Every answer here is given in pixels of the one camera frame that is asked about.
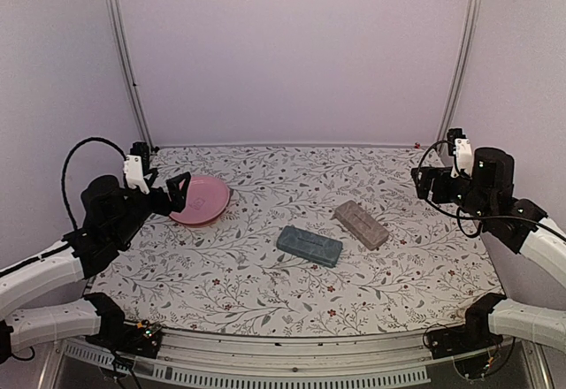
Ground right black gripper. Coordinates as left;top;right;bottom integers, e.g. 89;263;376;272
411;166;494;225

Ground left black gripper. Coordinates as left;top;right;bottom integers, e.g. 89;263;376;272
111;168;190;246

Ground grey glasses case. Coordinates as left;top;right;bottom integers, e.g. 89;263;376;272
333;200;389;251

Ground blue glasses case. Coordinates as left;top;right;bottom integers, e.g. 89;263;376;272
276;225;343;268

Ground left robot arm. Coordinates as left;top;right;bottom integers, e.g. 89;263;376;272
1;172;191;362

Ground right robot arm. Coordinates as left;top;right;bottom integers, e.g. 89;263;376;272
411;139;565;351

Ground pink plate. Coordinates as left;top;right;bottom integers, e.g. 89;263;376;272
170;175;231;226

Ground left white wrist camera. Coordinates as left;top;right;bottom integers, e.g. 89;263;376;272
123;141;149;195

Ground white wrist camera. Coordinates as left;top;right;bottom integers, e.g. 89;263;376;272
123;141;149;195
447;128;474;179

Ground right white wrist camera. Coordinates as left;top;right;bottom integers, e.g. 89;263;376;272
447;128;474;179

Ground right black cable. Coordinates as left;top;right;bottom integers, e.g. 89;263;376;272
417;140;566;240

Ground black cable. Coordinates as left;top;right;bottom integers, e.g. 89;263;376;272
417;140;566;240
60;137;129;231

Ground left black cable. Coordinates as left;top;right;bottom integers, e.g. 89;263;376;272
60;137;129;231

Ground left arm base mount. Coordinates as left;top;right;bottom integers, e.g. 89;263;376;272
83;293;163;359

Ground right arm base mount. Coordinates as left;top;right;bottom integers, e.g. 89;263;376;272
422;293;507;380

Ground front aluminium rail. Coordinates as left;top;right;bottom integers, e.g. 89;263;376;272
39;324;565;388

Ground right aluminium frame post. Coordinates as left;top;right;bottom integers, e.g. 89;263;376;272
437;0;482;141

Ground aluminium frame post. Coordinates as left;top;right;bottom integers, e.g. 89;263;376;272
105;0;154;149
437;0;482;141

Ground left aluminium frame post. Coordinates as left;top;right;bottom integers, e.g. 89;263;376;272
105;0;154;149

